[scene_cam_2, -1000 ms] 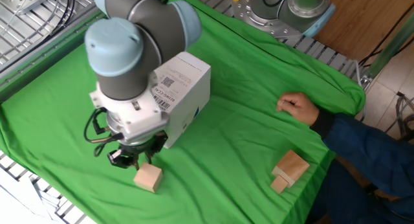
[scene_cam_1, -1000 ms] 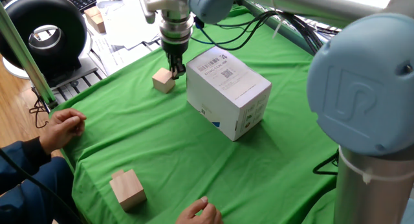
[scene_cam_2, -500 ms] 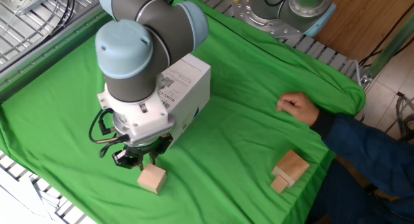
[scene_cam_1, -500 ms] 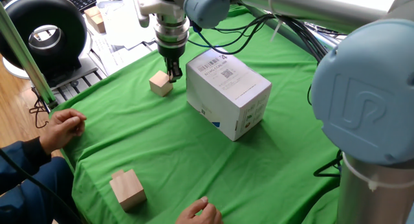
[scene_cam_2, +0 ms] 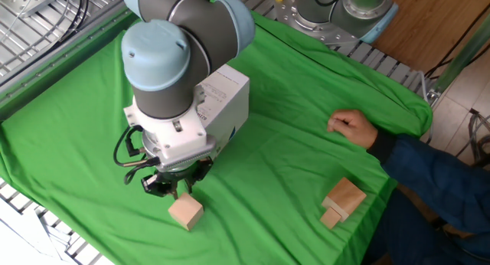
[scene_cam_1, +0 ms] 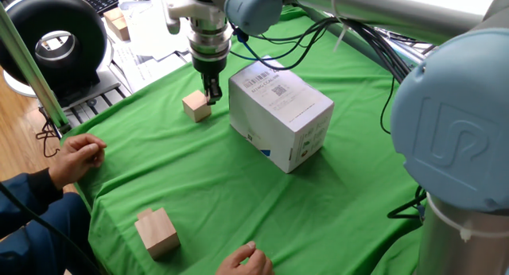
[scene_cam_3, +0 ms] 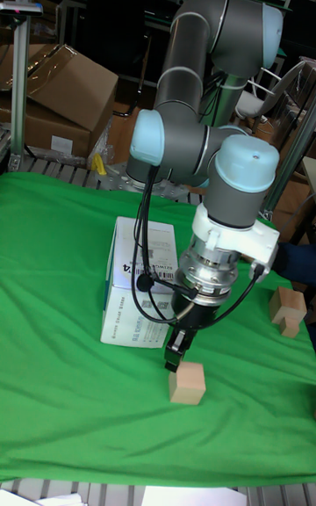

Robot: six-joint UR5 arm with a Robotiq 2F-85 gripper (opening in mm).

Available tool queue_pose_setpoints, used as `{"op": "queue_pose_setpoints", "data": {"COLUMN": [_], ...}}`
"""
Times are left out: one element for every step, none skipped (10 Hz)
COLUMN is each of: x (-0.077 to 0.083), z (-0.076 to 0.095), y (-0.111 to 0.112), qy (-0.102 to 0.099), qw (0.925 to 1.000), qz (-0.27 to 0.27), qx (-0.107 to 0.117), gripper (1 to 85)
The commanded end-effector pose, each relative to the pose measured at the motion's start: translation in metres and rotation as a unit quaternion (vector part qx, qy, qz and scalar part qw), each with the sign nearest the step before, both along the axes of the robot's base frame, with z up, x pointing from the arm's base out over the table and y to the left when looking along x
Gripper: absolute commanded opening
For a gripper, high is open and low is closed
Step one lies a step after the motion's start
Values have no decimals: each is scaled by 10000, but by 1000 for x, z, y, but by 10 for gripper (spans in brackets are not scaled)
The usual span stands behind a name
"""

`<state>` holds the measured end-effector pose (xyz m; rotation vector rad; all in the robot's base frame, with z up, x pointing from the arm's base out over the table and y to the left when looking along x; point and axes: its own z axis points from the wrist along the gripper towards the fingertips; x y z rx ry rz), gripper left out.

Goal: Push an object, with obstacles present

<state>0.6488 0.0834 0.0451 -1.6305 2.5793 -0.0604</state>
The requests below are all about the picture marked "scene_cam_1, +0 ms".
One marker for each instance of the white paper pile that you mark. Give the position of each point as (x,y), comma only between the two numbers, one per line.
(151,28)

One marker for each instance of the white printed cardboard box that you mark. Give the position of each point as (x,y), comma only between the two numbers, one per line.
(278,120)

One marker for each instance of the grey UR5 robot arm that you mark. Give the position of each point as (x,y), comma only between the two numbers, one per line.
(449,120)

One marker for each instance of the left forearm blue sleeve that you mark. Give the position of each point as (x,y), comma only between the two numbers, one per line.
(28,199)

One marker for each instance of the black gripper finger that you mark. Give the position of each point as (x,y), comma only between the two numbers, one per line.
(215,93)
(206,88)

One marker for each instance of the small wooden block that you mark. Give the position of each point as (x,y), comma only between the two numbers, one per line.
(112,14)
(120,28)

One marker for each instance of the person's body blue clothes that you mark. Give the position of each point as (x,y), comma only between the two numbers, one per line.
(40,243)

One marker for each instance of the green cloth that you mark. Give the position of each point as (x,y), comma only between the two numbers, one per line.
(238,207)

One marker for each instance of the person's right hand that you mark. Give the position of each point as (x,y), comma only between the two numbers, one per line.
(246,263)

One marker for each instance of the aluminium corner post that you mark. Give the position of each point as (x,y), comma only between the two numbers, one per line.
(28,68)

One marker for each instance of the printed paper sheets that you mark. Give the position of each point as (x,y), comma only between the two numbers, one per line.
(143,72)

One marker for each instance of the notched wooden block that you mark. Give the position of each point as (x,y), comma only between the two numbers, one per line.
(157,233)

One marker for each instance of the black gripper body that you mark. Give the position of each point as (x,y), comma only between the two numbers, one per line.
(210,66)

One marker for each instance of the person's left hand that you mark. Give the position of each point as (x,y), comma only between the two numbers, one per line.
(75,159)

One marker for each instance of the plain wooden cube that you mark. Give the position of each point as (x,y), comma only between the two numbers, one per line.
(195,106)

